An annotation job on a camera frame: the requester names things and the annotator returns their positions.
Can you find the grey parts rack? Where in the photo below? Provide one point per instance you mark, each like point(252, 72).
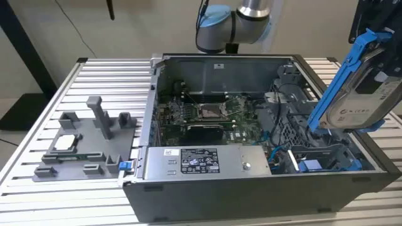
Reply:
point(86, 146)

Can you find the green RAM stick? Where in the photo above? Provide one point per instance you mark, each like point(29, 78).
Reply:
point(70, 156)

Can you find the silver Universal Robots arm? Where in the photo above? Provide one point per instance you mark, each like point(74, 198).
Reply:
point(219, 33)

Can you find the hard disk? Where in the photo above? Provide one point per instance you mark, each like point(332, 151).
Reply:
point(308, 166)
point(351, 106)

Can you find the thin metal locking lever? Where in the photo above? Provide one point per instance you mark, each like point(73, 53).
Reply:
point(192, 98)

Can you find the black graphics card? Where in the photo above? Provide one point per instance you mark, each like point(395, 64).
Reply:
point(203, 135)

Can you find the grey metal disk bay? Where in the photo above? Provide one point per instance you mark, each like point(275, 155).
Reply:
point(281, 110)

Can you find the black stand with base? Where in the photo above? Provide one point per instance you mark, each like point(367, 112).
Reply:
point(21, 70)

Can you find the silver power supply unit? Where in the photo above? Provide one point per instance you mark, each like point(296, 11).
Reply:
point(225, 162)

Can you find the silver CPU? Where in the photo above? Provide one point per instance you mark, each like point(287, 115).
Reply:
point(65, 142)

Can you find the CPU socket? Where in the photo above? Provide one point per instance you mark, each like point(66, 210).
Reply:
point(211, 111)

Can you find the blue case latch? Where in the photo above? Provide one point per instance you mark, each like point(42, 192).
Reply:
point(124, 165)

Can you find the black hanging antenna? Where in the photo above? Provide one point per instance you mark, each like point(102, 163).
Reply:
point(109, 9)

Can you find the black open PC case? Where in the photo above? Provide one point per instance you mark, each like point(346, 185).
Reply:
point(237, 200)

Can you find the green motherboard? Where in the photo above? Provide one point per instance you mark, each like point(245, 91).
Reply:
point(241, 131)

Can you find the black table corner cap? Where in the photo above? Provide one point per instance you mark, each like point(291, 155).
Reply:
point(81, 60)
point(331, 59)

